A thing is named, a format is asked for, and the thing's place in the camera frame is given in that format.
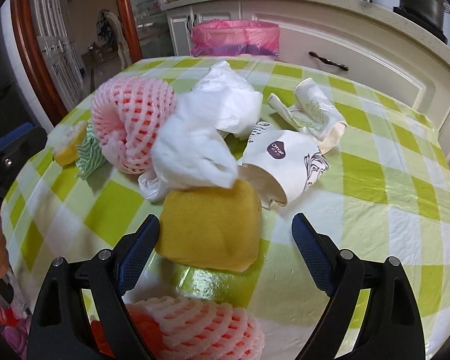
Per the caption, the pink floral cloth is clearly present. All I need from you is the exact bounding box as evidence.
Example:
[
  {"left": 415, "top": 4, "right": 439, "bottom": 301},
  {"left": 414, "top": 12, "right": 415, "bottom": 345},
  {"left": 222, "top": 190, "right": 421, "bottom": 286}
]
[{"left": 0, "top": 304, "right": 34, "bottom": 360}]

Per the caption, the white plastic bag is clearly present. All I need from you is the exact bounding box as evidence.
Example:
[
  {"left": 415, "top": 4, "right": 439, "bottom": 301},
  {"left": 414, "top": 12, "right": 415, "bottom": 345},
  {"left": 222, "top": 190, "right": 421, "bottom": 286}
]
[{"left": 138, "top": 60, "right": 264, "bottom": 200}]

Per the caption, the black gas stove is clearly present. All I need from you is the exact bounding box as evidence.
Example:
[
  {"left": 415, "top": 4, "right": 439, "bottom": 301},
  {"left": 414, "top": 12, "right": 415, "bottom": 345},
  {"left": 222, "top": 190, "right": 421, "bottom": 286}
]
[{"left": 281, "top": 0, "right": 450, "bottom": 44}]

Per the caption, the black drawer handle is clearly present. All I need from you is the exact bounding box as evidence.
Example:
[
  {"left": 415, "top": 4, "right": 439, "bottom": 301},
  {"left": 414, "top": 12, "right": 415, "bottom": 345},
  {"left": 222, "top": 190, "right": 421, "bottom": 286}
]
[{"left": 309, "top": 50, "right": 349, "bottom": 71}]

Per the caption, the wooden framed glass door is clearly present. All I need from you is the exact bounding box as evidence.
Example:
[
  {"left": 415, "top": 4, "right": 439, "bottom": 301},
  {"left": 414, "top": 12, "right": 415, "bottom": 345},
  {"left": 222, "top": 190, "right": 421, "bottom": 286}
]
[{"left": 112, "top": 0, "right": 175, "bottom": 64}]

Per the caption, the wooden door frame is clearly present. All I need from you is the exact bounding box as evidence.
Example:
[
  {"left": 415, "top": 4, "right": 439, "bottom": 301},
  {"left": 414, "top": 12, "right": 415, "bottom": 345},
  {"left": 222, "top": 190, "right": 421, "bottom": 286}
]
[{"left": 10, "top": 0, "right": 70, "bottom": 115}]

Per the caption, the green white checkered tablecloth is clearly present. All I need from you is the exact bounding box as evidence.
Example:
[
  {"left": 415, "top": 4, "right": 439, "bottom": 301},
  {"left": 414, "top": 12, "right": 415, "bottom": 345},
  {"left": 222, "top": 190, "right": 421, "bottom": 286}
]
[{"left": 5, "top": 55, "right": 450, "bottom": 360}]

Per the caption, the crushed paper cup green print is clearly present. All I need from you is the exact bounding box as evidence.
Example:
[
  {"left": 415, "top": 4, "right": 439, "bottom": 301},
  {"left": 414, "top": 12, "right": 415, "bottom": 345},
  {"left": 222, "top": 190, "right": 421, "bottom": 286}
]
[{"left": 268, "top": 78, "right": 347, "bottom": 154}]

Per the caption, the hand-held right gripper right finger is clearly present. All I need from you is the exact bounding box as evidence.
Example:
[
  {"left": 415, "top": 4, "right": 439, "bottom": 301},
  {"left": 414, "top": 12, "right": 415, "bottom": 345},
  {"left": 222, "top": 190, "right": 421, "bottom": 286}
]
[{"left": 291, "top": 212, "right": 426, "bottom": 360}]

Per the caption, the green striped cloth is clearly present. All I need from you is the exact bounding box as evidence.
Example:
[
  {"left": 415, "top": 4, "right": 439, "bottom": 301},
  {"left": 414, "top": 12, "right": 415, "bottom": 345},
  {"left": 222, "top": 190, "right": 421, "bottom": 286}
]
[{"left": 75, "top": 120, "right": 107, "bottom": 181}]

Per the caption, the small yellow sponge piece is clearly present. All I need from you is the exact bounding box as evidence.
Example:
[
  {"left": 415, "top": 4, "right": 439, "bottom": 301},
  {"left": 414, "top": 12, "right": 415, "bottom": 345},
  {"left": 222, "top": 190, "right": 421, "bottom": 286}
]
[{"left": 52, "top": 120, "right": 89, "bottom": 167}]

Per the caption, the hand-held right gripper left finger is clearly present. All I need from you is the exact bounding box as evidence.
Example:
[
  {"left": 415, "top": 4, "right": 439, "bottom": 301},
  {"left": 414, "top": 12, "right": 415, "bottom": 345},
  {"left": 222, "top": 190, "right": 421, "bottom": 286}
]
[{"left": 27, "top": 214, "right": 162, "bottom": 360}]

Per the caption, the white kitchen cabinet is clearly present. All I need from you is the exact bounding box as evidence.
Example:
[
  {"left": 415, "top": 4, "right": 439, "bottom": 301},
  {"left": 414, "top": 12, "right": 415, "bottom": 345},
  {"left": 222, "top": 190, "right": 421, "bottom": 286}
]
[{"left": 161, "top": 0, "right": 450, "bottom": 166}]

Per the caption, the trash bin with pink bag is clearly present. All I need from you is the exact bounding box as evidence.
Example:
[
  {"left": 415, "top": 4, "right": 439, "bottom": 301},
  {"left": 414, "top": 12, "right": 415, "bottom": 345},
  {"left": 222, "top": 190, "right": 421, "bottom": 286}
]
[{"left": 190, "top": 20, "right": 280, "bottom": 59}]

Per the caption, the paper cup with purple mark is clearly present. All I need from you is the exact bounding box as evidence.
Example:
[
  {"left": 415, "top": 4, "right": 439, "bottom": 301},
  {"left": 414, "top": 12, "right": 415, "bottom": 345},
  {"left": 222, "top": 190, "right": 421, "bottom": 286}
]
[{"left": 237, "top": 122, "right": 330, "bottom": 208}]

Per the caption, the large pink foam fruit net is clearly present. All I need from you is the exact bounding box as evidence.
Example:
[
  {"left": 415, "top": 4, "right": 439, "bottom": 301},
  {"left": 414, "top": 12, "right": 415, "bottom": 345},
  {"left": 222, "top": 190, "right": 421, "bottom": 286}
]
[{"left": 91, "top": 74, "right": 178, "bottom": 175}]

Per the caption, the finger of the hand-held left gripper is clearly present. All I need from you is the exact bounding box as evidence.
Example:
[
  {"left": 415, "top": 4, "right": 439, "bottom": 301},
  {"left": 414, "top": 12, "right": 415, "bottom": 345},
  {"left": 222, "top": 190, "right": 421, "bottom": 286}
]
[{"left": 0, "top": 122, "right": 48, "bottom": 214}]

